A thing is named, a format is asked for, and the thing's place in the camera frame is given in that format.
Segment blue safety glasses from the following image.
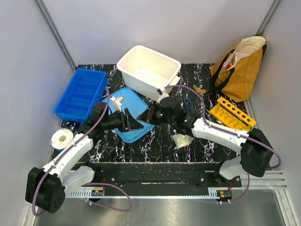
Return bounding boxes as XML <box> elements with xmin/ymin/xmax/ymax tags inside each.
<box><xmin>183</xmin><ymin>98</ymin><xmax>194</xmax><ymax>111</ymax></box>

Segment white tape roll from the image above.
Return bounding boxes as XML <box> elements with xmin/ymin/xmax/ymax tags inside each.
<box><xmin>51</xmin><ymin>129</ymin><xmax>73</xmax><ymax>150</ymax></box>

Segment blue divided organizer tray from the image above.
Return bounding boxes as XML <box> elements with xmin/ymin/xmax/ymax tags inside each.
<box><xmin>54</xmin><ymin>68</ymin><xmax>108</xmax><ymax>124</ymax></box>

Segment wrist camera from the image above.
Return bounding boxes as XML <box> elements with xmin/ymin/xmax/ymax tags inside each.
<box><xmin>111</xmin><ymin>96</ymin><xmax>124</xmax><ymax>112</ymax></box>
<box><xmin>157</xmin><ymin>87</ymin><xmax>169</xmax><ymax>104</ymax></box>

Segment clear test tube left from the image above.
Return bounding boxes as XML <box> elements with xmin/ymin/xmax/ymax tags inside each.
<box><xmin>103</xmin><ymin>146</ymin><xmax>123</xmax><ymax>151</ymax></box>

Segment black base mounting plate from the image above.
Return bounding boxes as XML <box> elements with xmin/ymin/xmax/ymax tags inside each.
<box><xmin>74</xmin><ymin>161</ymin><xmax>243</xmax><ymax>196</ymax></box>

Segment white plastic tub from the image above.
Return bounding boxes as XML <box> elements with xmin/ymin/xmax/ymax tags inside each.
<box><xmin>117</xmin><ymin>45</ymin><xmax>181</xmax><ymax>101</ymax></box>

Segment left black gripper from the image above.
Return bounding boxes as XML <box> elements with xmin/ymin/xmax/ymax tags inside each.
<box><xmin>102</xmin><ymin>108</ymin><xmax>144</xmax><ymax>133</ymax></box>

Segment yellow canvas tote bag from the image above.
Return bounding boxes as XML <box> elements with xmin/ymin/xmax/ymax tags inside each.
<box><xmin>209</xmin><ymin>35</ymin><xmax>267</xmax><ymax>102</ymax></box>

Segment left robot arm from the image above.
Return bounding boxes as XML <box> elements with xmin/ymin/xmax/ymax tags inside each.
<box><xmin>25</xmin><ymin>102</ymin><xmax>143</xmax><ymax>213</ymax></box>

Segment packet of gloves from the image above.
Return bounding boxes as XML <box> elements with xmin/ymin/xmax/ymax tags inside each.
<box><xmin>171</xmin><ymin>134</ymin><xmax>194</xmax><ymax>150</ymax></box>

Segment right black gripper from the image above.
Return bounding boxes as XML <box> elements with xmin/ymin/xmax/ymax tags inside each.
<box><xmin>137</xmin><ymin>101</ymin><xmax>175</xmax><ymax>126</ymax></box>

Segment yellow test tube rack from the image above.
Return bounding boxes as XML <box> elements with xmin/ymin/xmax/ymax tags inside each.
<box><xmin>209</xmin><ymin>97</ymin><xmax>257</xmax><ymax>131</ymax></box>

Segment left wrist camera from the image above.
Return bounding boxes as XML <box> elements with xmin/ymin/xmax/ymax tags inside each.
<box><xmin>111</xmin><ymin>96</ymin><xmax>124</xmax><ymax>112</ymax></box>

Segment light blue plastic lid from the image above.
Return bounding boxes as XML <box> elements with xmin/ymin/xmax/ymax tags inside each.
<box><xmin>111</xmin><ymin>88</ymin><xmax>154</xmax><ymax>144</ymax></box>

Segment box inside tote bag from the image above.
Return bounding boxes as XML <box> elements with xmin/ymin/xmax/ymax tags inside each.
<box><xmin>226</xmin><ymin>52</ymin><xmax>250</xmax><ymax>69</ymax></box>

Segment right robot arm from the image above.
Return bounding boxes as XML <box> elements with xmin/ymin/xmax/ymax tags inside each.
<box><xmin>137</xmin><ymin>97</ymin><xmax>273</xmax><ymax>186</ymax></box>

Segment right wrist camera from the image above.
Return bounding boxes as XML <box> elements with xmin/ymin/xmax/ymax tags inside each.
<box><xmin>157</xmin><ymin>87</ymin><xmax>169</xmax><ymax>104</ymax></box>

